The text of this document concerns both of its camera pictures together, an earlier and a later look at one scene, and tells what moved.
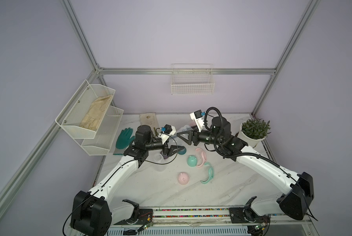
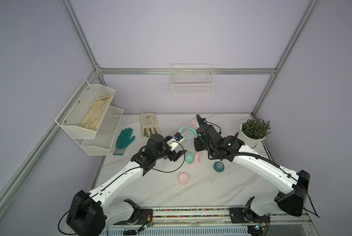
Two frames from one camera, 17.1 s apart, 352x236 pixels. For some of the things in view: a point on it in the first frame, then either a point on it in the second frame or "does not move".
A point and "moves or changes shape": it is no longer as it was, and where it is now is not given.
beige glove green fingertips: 149,119 does not move
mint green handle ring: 211,173 moves or changes shape
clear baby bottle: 185,128 moves or changes shape
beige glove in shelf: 95,112 does not move
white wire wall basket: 192,79 does not move
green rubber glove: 123,140 does not move
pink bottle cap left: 183,178 does not move
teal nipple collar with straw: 182,150 moves or changes shape
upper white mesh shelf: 81,116 does not move
